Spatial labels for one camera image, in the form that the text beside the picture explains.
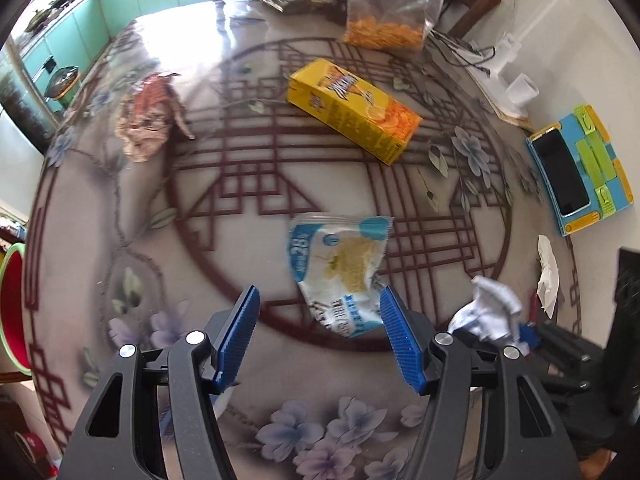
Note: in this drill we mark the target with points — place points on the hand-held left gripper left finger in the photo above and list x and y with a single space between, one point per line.
240 330

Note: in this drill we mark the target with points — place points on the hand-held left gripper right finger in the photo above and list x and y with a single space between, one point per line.
400 340

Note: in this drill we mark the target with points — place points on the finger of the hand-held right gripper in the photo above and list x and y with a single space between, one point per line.
531 337
570 384

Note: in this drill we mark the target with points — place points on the white tissue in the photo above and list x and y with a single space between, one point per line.
547 275
487 310

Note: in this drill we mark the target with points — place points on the blue white snack packet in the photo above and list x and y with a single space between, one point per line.
340 260

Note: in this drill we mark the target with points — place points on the flat white tissue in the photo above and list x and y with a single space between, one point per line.
547 275

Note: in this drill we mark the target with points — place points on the black smartphone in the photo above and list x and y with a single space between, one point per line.
562 175

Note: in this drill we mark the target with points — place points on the blue toy phone stand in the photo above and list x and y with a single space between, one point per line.
607 170

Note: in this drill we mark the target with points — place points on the red basin with green rim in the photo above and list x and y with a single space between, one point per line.
12 320

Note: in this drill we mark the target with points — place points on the crumpled gold red wrapper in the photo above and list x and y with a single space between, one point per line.
147 120

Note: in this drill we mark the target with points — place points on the yellow paper pad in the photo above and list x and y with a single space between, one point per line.
500 110

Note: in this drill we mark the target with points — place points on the yellow drink carton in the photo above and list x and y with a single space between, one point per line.
350 105

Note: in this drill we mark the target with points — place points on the white cup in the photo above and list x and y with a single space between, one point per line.
522 90

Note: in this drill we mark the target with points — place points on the white desk lamp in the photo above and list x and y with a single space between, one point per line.
505 52

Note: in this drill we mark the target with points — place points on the dark snack packet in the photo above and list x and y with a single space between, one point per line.
292 0

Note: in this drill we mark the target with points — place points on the wooden chair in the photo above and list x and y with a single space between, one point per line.
472 7

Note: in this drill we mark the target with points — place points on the clear bag of orange snacks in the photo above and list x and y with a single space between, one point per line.
390 5

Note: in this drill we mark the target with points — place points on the teal kitchen cabinets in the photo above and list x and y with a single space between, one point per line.
100 15

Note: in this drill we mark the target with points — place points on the black wok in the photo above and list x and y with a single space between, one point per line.
40 19

